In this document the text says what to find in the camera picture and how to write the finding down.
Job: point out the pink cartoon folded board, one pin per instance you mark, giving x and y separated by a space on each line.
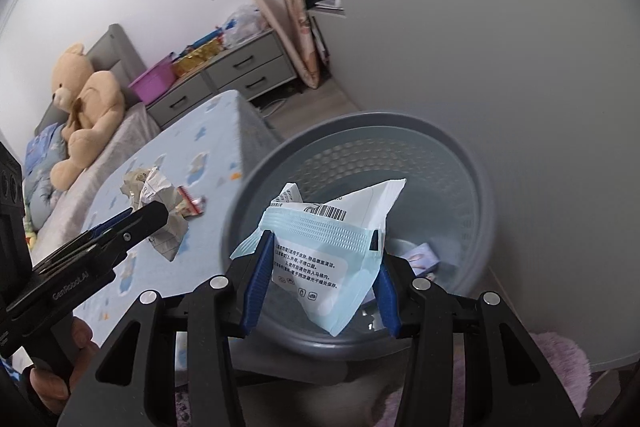
304 41

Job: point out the light blue patterned blanket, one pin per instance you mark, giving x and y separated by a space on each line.
204 158

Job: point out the written paper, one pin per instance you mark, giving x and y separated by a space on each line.
146 185

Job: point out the beige folded board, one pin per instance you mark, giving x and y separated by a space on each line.
290 49

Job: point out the blue patterned pillow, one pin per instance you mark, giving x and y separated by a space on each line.
42 154

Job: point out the red white snack wrapper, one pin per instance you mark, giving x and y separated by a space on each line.
190 207

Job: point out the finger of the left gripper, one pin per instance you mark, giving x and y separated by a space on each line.
141 224
115 222

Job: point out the purple cartoon toothpaste box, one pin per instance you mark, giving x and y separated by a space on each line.
422 259

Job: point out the left hand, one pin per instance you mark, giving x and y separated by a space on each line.
52 390

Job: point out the grey drawer dresser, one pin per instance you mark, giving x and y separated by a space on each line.
253 68

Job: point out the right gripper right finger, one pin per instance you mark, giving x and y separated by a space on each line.
387 301

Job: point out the light blue mask package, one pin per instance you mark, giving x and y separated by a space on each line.
327 255

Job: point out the tan teddy bear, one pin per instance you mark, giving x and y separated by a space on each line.
95 106

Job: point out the grey perforated trash bin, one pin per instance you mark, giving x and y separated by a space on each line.
446 203

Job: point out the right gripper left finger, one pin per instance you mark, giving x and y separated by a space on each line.
131 381

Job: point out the grey bed headboard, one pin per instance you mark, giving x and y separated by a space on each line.
113 52

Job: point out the gold wrapped gift box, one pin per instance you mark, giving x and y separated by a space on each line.
193 59

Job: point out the purple fluffy rug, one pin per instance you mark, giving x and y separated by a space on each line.
567 360

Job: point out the purple plastic basket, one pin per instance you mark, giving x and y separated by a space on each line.
155 81

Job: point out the clear plastic bag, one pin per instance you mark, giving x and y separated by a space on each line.
243 24

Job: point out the grey wardrobe cabinet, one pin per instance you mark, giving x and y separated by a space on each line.
546 92

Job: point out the grey bed sheet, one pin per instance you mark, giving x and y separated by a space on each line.
72 209

